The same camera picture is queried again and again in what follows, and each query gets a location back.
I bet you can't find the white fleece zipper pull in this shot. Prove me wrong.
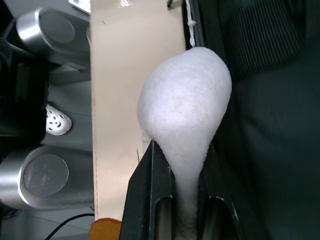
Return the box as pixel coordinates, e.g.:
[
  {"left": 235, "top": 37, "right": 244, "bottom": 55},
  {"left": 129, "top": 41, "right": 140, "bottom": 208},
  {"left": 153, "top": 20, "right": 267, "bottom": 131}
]
[{"left": 136, "top": 46, "right": 233, "bottom": 240}]

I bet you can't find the white zipper pull cord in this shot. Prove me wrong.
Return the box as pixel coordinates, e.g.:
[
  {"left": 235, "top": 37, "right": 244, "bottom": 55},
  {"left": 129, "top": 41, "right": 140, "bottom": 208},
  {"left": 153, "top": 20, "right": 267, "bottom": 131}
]
[{"left": 184, "top": 0, "right": 198, "bottom": 48}]

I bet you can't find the cream stitched leather desk mat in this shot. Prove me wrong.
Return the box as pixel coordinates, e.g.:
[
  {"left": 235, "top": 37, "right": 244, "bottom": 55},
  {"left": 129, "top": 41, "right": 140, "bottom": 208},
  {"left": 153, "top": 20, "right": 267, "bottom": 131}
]
[{"left": 88, "top": 0, "right": 187, "bottom": 222}]

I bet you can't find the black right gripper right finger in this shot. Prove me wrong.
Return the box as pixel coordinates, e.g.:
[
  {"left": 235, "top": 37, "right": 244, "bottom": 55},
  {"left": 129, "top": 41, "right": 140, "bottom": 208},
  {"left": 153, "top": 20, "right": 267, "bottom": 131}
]
[{"left": 199, "top": 142, "right": 245, "bottom": 240}]

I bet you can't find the thin black cable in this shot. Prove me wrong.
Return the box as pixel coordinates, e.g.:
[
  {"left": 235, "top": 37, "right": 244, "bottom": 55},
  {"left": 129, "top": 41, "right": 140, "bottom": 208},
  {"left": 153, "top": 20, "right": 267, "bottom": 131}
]
[{"left": 42, "top": 212, "right": 95, "bottom": 240}]

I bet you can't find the white perforated shoe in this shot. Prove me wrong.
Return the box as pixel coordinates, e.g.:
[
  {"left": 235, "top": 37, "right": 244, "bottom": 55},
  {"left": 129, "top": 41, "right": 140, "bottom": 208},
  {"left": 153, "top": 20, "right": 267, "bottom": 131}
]
[{"left": 45, "top": 104, "right": 74, "bottom": 136}]

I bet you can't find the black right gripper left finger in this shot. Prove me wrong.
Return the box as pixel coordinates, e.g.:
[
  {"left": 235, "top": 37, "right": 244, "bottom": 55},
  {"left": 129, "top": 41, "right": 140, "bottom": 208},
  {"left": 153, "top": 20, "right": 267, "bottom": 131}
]
[{"left": 119, "top": 140, "right": 178, "bottom": 240}]

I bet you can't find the orange fuzzy object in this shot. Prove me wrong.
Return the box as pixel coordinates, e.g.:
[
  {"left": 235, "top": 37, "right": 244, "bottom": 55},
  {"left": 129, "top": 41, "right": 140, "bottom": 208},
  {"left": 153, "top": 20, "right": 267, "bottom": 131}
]
[{"left": 89, "top": 217, "right": 123, "bottom": 240}]

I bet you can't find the black robot waist section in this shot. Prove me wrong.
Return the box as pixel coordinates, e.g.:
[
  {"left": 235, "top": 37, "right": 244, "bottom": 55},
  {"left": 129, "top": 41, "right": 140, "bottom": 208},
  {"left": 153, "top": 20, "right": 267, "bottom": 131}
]
[{"left": 0, "top": 17, "right": 51, "bottom": 146}]

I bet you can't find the black fabric laptop bag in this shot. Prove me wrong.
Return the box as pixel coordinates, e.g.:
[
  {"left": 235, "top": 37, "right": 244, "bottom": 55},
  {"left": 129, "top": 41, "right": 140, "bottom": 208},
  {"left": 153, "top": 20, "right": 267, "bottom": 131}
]
[{"left": 166, "top": 0, "right": 320, "bottom": 240}]

